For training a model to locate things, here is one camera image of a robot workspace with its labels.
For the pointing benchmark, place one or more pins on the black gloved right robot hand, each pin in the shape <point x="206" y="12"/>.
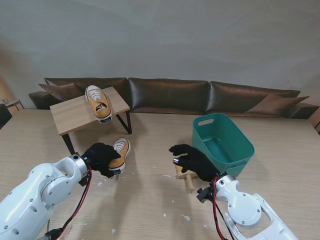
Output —
<point x="200" y="165"/>

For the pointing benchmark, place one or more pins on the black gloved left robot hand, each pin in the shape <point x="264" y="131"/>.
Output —
<point x="100" y="157"/>

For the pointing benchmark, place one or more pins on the yellow canvas sneaker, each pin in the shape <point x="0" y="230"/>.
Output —
<point x="120" y="160"/>
<point x="100" y="107"/>

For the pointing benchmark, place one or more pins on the wooden shoe brush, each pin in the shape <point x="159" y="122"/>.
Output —
<point x="189" y="185"/>

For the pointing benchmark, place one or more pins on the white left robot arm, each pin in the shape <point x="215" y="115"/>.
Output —
<point x="37" y="195"/>

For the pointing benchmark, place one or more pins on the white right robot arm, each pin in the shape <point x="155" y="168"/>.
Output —
<point x="245" y="207"/>

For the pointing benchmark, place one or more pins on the green plastic basket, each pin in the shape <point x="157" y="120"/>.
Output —
<point x="225" y="150"/>

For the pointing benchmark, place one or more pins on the small wooden black-legged bench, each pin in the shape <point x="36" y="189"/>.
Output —
<point x="72" y="115"/>

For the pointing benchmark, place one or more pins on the dark brown leather sofa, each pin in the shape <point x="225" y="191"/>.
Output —
<point x="170" y="95"/>

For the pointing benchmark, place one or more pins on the brown sofa cushion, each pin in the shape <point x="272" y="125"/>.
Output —
<point x="275" y="103"/>
<point x="60" y="91"/>

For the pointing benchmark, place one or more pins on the small wooden side table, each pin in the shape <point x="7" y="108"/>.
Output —
<point x="15" y="103"/>

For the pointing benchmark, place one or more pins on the light wooden cabinet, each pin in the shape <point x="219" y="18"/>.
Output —
<point x="315" y="121"/>

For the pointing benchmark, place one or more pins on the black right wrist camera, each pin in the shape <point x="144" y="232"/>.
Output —
<point x="205" y="196"/>

